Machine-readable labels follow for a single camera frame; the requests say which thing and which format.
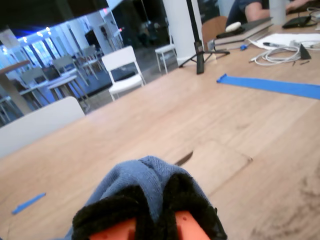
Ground wooden chair backrest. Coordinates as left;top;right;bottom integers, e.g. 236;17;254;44
201;16;229;52

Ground long blue tape strip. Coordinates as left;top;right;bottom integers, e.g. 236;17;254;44
216;72;320;101

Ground black closed notebook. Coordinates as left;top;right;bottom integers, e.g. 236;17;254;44
216;16;274;40

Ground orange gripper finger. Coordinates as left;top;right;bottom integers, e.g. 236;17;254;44
71;184;157;240
161;172;229;240

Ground white paper sheet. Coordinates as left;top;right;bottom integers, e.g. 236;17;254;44
247;32;320;52

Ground white chair backrest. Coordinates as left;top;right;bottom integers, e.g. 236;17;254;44
0;96;86;160

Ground short blue tape strip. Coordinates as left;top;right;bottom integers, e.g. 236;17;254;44
11;191;47;216

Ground seated person in dark shirt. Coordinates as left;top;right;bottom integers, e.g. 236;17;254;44
225;0;273;29

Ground white computer mouse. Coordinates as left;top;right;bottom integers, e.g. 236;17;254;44
224;21;243;33

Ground black marker pen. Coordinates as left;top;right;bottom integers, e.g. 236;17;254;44
262;41;286;48

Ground black phone pouch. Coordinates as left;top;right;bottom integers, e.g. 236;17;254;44
281;15;317;30

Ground white cafe table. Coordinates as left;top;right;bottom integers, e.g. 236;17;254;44
46;74;90;103

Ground blue printed T-shirt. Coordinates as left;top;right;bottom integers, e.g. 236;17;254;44
56;155;212;240

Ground black wedge-shaped object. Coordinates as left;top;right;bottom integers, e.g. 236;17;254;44
298;43;313;60

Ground white slatted chair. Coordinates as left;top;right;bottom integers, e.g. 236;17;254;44
154;33;178;75
101;45;147;102

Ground stacked books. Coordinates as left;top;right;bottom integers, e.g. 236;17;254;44
213;24;275;51

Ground seated person's bare hand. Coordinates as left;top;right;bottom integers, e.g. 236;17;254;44
284;0;316;15

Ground white cup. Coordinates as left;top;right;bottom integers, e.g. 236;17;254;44
268;0;287;26

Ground coiled white cable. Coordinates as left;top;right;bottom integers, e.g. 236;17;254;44
248;44;313;67

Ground wooden table hatch cover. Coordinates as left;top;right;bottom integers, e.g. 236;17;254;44
173;138;254;197

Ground wooden high table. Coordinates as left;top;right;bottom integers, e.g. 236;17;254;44
0;59;32;118

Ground black tabletop stand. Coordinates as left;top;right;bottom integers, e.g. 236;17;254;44
178;0;231;75

